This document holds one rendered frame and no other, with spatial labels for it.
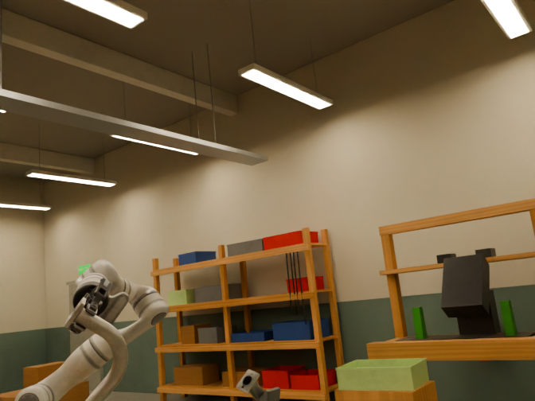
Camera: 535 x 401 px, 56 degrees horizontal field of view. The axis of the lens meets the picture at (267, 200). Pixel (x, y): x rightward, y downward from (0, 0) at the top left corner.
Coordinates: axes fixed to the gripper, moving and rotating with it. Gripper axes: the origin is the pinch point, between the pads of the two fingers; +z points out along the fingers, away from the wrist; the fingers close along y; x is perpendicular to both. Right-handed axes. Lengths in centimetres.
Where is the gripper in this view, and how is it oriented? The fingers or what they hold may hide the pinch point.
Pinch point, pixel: (86, 317)
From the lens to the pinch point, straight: 108.3
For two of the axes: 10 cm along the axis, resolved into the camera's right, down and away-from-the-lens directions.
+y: 5.8, -8.1, 0.8
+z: 2.6, 0.9, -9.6
